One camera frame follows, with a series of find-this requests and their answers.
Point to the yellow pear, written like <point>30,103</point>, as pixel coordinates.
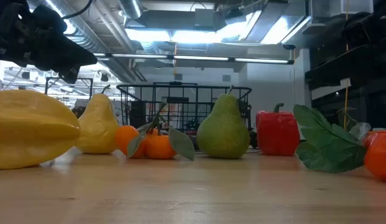
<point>98,124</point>

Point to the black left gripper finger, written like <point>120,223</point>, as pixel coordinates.
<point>68,53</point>
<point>69,75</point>

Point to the green apple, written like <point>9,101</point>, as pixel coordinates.
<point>223,130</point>

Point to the black ceiling spotlight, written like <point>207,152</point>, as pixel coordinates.
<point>104,77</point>

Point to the small silver ventilation duct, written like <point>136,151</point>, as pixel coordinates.
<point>130,7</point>

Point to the bright ceiling light panel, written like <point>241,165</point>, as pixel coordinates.
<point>192,35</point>

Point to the grey wall vent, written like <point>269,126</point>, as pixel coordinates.
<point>178,76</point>
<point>226,78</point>

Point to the dark ceiling security camera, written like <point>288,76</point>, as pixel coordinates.
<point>289,47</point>

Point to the orange carrot with green leaves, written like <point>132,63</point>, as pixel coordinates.
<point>326,146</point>

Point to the red bell pepper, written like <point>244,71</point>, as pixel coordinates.
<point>278,133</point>

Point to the long hanging light bar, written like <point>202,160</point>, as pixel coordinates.
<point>199,58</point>

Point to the black metal stand frame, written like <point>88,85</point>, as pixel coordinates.
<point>68,78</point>

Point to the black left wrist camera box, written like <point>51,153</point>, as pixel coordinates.
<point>49,20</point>

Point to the grey ceiling box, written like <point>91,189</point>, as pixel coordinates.
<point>205,18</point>

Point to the white cup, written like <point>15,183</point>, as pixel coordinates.
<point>379,129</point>

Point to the yellow starfruit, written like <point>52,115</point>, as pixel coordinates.
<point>31,130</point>

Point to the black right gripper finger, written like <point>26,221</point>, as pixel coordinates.
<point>351,67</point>

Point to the tangerine cluster with leaves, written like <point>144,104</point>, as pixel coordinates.
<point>158,146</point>

